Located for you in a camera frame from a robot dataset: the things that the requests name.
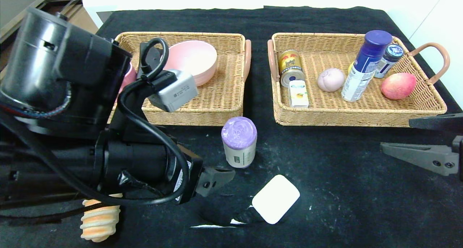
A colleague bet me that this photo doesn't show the pink bowl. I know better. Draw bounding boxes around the pink bowl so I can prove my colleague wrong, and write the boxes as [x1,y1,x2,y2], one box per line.
[163,40,218,87]

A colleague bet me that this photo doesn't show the wicker basket holding pink mug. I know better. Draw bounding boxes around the wicker basket holding pink mug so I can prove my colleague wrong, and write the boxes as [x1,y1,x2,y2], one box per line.
[108,32,252,127]

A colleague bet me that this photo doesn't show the mauve round peach bun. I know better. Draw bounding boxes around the mauve round peach bun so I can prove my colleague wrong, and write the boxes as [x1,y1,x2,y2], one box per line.
[317,68,345,93]

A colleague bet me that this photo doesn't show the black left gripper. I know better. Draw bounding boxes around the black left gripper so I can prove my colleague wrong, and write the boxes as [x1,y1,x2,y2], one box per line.
[126,143,235,205]

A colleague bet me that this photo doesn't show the striped orange bread roll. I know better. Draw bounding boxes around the striped orange bread roll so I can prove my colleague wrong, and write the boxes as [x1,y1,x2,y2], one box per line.
[80,194,121,243]

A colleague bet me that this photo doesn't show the white soap bar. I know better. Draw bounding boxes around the white soap bar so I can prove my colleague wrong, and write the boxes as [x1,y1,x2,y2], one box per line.
[251,175,301,225]

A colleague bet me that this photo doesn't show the red peach fruit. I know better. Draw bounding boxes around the red peach fruit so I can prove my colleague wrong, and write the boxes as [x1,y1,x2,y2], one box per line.
[381,73,417,101]

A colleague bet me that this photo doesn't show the small white juice carton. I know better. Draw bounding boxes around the small white juice carton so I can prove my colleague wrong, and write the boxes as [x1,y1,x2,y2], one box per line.
[288,80,310,108]

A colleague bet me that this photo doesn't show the gold drink can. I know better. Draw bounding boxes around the gold drink can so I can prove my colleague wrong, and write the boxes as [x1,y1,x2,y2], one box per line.
[277,50,305,88]

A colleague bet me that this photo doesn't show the purple-lidded white jar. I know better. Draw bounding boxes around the purple-lidded white jar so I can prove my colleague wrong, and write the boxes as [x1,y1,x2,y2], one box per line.
[221,117,258,169]

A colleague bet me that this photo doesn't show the black glasses case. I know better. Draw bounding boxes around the black glasses case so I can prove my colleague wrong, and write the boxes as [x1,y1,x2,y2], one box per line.
[139,42,166,75]

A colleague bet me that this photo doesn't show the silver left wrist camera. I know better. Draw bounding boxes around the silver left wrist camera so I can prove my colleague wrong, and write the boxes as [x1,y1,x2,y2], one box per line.
[147,70,199,113]

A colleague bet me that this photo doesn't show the small dark blue bottle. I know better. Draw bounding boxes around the small dark blue bottle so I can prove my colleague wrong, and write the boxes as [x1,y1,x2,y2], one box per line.
[374,44,404,79]

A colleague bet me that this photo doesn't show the blue cap spray can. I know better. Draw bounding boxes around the blue cap spray can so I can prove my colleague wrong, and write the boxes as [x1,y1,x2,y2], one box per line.
[341,30,393,102]

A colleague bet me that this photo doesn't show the wicker basket holding food items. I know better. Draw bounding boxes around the wicker basket holding food items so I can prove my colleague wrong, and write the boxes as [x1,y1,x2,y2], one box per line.
[267,33,451,128]

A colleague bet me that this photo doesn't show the pink mug with handle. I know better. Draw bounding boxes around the pink mug with handle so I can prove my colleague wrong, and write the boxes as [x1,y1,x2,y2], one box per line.
[119,63,137,95]

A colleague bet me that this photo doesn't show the black left camera cable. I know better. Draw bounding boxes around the black left camera cable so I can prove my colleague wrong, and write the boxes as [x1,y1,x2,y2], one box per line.
[116,37,191,206]

